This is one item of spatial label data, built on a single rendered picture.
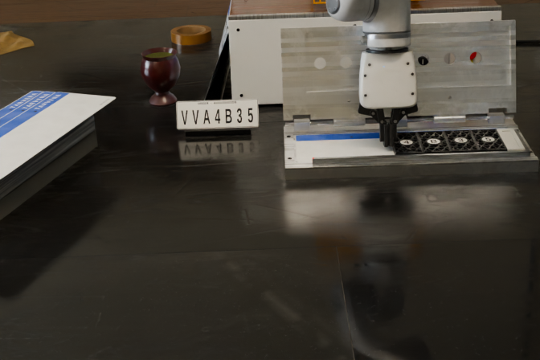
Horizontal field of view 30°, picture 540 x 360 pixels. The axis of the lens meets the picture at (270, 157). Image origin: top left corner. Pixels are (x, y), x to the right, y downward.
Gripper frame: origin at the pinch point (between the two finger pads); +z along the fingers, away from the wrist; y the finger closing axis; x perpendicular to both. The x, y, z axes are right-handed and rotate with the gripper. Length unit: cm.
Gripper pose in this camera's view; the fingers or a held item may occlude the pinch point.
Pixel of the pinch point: (387, 134)
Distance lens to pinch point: 182.2
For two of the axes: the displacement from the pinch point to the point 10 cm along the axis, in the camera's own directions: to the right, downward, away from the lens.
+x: 0.1, -1.9, 9.8
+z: 0.3, 9.8, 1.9
